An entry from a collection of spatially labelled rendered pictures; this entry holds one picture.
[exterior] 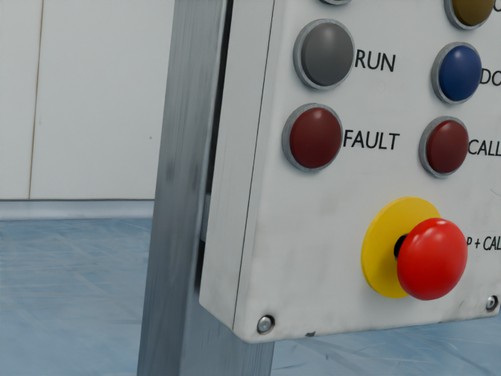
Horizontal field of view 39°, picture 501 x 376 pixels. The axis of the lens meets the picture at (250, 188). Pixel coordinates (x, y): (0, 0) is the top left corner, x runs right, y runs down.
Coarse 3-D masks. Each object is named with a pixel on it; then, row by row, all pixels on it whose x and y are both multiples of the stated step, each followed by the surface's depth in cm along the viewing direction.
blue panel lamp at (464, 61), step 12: (456, 48) 34; (468, 48) 34; (444, 60) 33; (456, 60) 34; (468, 60) 34; (444, 72) 33; (456, 72) 34; (468, 72) 34; (480, 72) 35; (444, 84) 34; (456, 84) 34; (468, 84) 34; (456, 96) 34; (468, 96) 35
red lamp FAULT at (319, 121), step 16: (304, 112) 30; (320, 112) 30; (304, 128) 30; (320, 128) 30; (336, 128) 31; (304, 144) 30; (320, 144) 30; (336, 144) 31; (304, 160) 30; (320, 160) 31
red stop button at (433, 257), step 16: (432, 224) 33; (448, 224) 33; (400, 240) 35; (416, 240) 32; (432, 240) 32; (448, 240) 33; (464, 240) 34; (400, 256) 33; (416, 256) 32; (432, 256) 32; (448, 256) 33; (464, 256) 34; (400, 272) 33; (416, 272) 32; (432, 272) 33; (448, 272) 33; (416, 288) 33; (432, 288) 33; (448, 288) 34
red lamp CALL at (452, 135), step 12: (432, 132) 34; (444, 132) 34; (456, 132) 34; (432, 144) 34; (444, 144) 34; (456, 144) 35; (468, 144) 35; (432, 156) 34; (444, 156) 34; (456, 156) 35; (432, 168) 35; (444, 168) 35; (456, 168) 35
